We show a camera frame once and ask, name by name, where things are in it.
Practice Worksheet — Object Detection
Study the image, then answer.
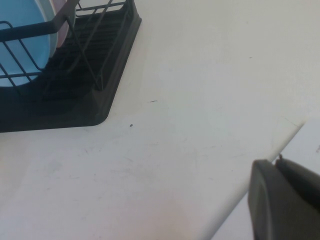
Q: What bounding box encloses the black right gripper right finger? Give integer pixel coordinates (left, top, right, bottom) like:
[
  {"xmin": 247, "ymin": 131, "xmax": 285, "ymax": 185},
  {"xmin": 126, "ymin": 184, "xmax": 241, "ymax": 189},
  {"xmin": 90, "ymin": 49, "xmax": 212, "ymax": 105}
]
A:
[{"xmin": 275, "ymin": 157, "xmax": 320, "ymax": 210}]

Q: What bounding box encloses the blue plate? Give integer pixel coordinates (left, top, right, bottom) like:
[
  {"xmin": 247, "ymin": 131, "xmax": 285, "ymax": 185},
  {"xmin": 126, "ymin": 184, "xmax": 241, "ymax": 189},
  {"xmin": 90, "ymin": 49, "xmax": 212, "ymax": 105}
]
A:
[{"xmin": 0, "ymin": 0, "xmax": 58, "ymax": 89}]

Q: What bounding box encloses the pink plate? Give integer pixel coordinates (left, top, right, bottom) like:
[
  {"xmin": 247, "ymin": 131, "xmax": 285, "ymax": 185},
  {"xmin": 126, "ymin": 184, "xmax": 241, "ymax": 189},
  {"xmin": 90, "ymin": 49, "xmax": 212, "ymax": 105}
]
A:
[{"xmin": 51, "ymin": 0, "xmax": 70, "ymax": 49}]

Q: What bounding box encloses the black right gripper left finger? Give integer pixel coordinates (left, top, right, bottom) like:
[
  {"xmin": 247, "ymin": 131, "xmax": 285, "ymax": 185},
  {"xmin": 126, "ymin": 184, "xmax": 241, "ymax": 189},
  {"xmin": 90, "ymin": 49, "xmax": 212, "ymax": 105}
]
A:
[{"xmin": 246, "ymin": 159, "xmax": 320, "ymax": 240}]

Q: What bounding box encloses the black wire dish rack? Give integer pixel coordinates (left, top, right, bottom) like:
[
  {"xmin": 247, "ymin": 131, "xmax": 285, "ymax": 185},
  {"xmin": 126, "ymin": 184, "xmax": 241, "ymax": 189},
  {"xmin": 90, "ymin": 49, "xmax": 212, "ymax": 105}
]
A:
[{"xmin": 0, "ymin": 0, "xmax": 134, "ymax": 92}]

